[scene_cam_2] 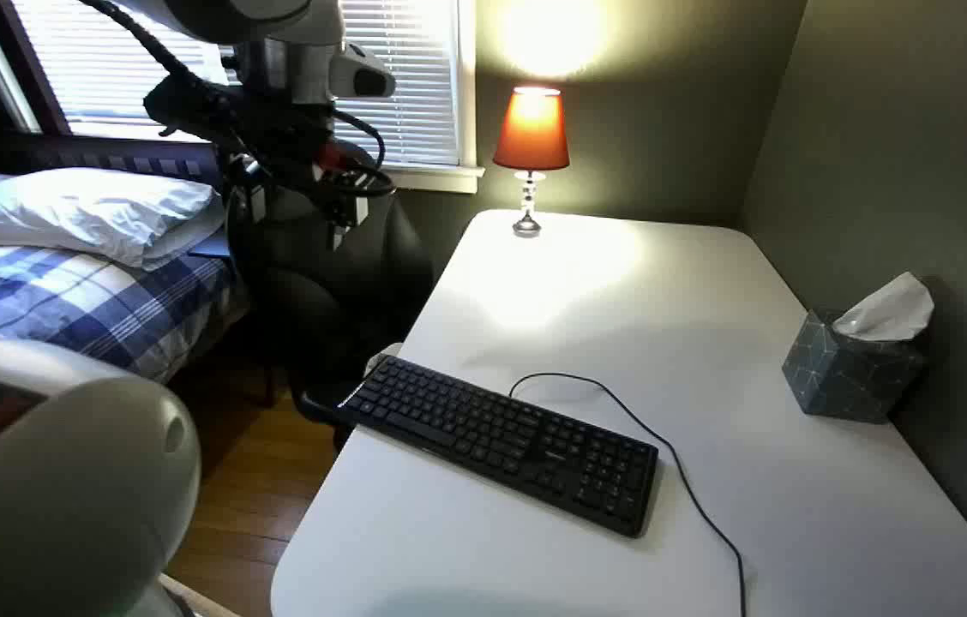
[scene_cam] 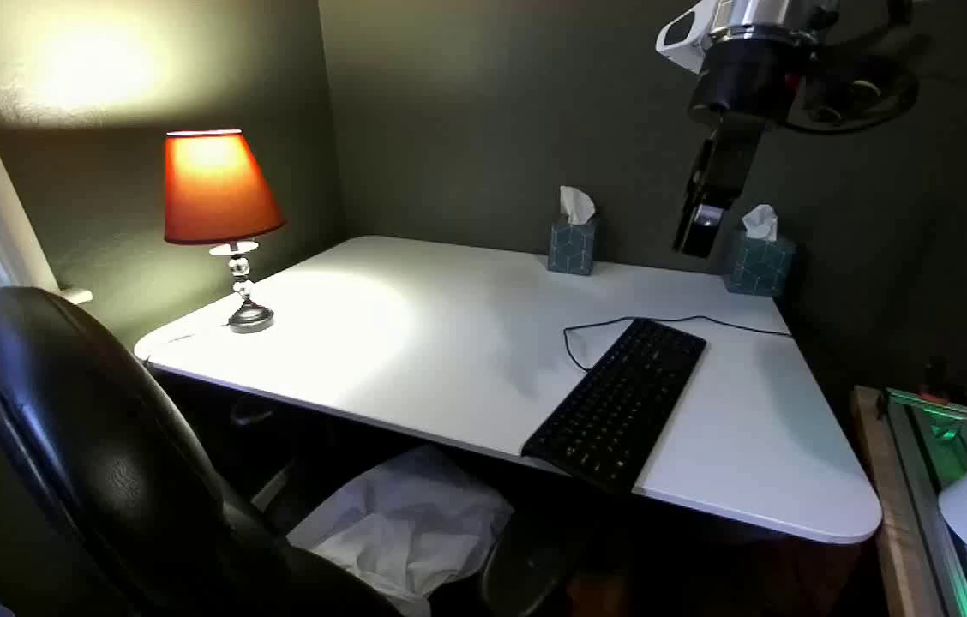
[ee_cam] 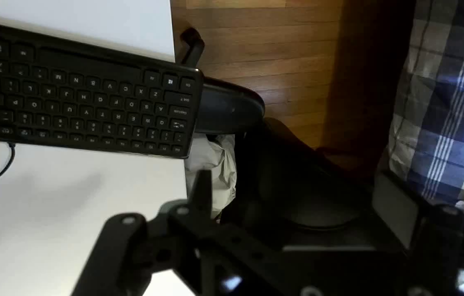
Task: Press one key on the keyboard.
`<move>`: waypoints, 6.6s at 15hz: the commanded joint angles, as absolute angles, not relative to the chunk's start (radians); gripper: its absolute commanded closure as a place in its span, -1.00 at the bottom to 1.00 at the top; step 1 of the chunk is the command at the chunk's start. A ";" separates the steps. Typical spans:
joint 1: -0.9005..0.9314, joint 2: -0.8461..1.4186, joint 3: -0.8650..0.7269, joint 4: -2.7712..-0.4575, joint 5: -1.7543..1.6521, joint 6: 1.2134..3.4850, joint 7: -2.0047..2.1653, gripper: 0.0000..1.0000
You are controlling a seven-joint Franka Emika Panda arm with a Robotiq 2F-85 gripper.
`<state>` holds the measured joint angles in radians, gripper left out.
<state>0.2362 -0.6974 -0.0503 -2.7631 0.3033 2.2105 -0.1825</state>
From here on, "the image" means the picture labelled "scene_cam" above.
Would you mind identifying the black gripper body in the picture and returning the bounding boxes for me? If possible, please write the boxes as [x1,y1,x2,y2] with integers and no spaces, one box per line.
[683,109,767,227]

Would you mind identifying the black computer keyboard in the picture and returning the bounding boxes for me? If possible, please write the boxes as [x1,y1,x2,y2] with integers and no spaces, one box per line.
[517,314,711,494]

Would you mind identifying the teal tissue box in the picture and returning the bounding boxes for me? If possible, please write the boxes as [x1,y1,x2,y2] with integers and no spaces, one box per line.
[547,182,603,276]
[720,202,800,302]

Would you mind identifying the black computer mouse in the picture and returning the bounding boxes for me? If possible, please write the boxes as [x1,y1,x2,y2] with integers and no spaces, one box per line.
[476,510,595,617]

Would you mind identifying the orange shade table lamp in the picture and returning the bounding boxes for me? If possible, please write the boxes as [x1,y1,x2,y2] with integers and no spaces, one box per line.
[158,122,288,335]

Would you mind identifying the black leather office chair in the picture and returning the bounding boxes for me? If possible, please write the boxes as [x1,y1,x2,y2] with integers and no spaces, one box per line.
[0,284,402,617]

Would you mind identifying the black keyboard cable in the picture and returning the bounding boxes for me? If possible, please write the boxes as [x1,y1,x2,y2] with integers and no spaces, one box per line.
[560,313,791,372]

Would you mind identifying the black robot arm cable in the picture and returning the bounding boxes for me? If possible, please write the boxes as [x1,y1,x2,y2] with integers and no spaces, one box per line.
[782,0,926,138]

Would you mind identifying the wooden frame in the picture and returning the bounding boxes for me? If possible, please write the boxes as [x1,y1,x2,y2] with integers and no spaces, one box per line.
[847,380,945,617]

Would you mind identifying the green-lit metal rail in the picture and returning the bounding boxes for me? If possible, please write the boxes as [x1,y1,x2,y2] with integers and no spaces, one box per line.
[880,385,967,617]

